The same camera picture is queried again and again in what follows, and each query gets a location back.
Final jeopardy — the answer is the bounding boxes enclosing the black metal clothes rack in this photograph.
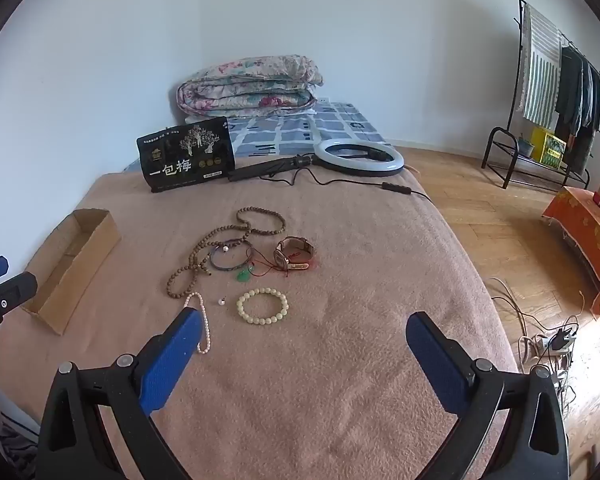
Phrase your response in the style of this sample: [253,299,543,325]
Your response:
[481,0,600,191]

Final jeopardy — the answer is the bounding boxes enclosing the dark hanging clothes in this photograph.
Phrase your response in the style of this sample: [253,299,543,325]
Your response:
[555,46,600,173]

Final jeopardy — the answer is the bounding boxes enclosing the brown wooden bead necklace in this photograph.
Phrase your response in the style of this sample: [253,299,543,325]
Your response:
[166,206,287,301]

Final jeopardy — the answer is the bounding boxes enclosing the tangled floor cables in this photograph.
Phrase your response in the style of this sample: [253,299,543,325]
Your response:
[485,277,583,411]

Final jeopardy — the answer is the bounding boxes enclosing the folded floral quilt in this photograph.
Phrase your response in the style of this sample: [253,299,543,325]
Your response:
[176,54,325,123]

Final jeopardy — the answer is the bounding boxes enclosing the cream bead bracelet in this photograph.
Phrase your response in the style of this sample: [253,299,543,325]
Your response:
[236,287,289,325]

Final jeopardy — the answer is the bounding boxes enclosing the white power strip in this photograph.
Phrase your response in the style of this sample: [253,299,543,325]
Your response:
[520,327,578,361]

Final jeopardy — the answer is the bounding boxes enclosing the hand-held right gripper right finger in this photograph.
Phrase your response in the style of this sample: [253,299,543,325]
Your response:
[405,311,571,480]

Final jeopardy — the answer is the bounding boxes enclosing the ring light with black handle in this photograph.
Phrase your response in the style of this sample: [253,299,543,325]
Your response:
[227,139,406,183]

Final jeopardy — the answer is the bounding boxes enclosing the black printed snack bag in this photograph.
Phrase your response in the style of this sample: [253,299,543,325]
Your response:
[136,116,237,194]

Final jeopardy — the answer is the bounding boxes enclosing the orange cloth covered table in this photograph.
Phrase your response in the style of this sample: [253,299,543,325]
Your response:
[542,185,600,318]

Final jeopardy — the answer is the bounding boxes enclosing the yellow green box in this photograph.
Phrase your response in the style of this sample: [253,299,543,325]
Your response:
[530,126,567,168]

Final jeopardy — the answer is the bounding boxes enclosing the blue grey checked bed sheet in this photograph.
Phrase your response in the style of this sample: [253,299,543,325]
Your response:
[122,101,388,173]

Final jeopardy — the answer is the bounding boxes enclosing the person's grey clothing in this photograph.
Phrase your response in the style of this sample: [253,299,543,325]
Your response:
[0,360,40,480]

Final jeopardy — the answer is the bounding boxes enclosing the green jade pendant red cord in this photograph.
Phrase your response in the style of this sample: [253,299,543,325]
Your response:
[235,247,288,285]

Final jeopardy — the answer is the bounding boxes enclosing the striped hanging cloth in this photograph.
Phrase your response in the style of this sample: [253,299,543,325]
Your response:
[515,4,563,131]

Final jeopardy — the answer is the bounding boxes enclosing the cardboard box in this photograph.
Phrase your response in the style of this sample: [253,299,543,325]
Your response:
[20,208,122,336]

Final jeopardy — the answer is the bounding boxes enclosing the blue bangle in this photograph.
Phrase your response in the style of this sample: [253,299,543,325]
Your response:
[209,241,255,273]

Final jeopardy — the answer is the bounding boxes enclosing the brown strap wristwatch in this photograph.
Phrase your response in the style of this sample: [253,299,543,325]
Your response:
[275,236,315,266]

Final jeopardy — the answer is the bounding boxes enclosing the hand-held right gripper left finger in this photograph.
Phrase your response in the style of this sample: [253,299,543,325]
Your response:
[35,307,206,480]

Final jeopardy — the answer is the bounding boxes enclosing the white pearl necklace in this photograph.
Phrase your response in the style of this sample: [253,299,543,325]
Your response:
[182,292,212,355]

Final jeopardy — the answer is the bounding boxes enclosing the pinkish brown blanket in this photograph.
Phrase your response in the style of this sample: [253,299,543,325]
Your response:
[0,167,523,480]

